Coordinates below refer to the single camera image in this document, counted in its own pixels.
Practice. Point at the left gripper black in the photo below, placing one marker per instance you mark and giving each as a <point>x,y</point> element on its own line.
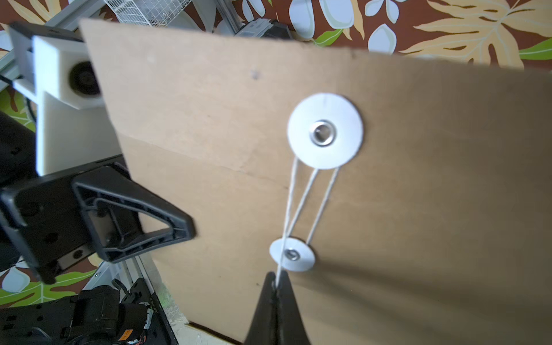
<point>57,220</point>

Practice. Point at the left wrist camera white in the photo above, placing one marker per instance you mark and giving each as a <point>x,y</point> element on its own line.
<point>72,127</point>

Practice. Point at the brown kraft file bag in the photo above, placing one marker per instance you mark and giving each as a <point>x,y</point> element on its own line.
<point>437,232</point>

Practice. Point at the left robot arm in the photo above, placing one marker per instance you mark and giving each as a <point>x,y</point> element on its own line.
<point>106,314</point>

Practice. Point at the white wire basket left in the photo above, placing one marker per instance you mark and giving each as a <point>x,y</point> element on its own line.
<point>150,13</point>

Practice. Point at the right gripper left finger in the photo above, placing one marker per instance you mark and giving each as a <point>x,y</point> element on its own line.
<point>263,327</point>

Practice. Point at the black yellow toolbox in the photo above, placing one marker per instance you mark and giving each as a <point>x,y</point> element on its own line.
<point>265,28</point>

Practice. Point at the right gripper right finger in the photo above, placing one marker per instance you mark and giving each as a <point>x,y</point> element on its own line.
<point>289,327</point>

